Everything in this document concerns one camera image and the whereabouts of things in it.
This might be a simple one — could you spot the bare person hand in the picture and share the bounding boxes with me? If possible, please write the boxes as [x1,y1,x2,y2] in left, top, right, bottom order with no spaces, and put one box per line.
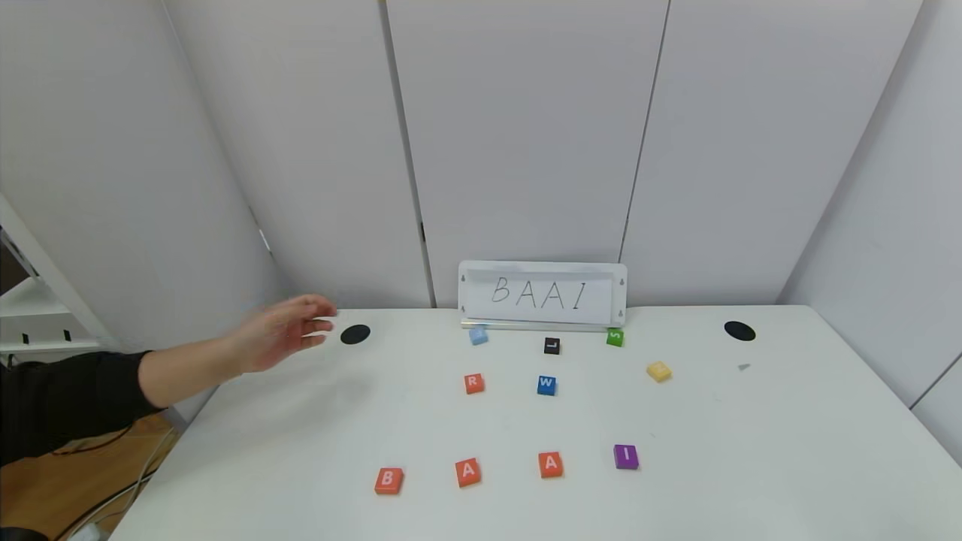
[229,295,337,374]

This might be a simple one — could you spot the person forearm black sleeve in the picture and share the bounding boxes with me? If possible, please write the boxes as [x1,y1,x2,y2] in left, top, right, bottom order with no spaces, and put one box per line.
[0,332,247,467]

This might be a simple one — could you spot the white BAAI sign board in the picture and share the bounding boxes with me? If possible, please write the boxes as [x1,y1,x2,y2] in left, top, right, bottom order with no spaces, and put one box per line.
[458,261,628,332]

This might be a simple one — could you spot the black floor cable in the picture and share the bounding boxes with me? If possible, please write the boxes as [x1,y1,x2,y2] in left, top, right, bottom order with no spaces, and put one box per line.
[45,425,140,456]

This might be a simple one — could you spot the white floor cable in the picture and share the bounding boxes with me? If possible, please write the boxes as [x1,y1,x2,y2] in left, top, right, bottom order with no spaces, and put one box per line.
[53,428,178,541]

